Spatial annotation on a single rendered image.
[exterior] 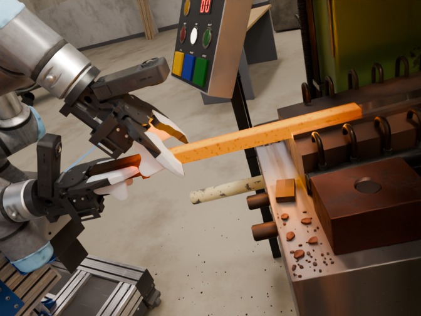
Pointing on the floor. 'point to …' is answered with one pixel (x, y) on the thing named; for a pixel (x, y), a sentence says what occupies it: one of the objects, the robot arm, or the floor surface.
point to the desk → (252, 51)
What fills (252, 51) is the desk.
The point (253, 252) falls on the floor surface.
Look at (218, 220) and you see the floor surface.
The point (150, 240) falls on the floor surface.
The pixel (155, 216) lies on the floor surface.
